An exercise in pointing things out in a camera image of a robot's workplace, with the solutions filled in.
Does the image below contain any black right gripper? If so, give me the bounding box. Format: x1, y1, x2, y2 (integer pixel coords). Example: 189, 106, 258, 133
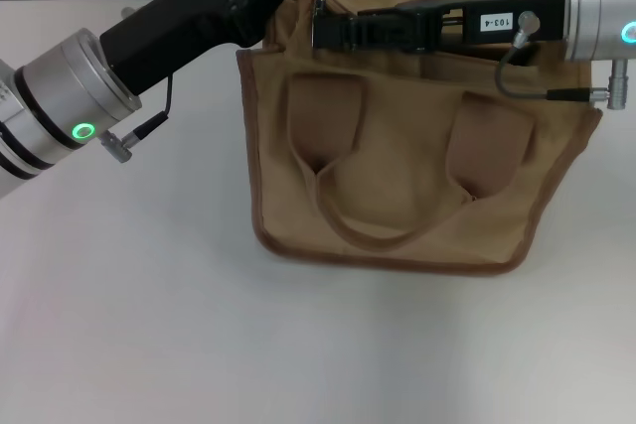
411, 0, 568, 55

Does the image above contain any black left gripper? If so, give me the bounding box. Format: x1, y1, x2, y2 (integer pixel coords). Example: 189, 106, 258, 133
98, 0, 300, 96

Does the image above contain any khaki canvas food bag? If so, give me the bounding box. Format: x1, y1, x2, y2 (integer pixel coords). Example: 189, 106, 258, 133
236, 0, 605, 277

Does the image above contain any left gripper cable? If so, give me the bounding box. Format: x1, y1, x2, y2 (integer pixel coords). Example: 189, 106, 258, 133
121, 74, 175, 147

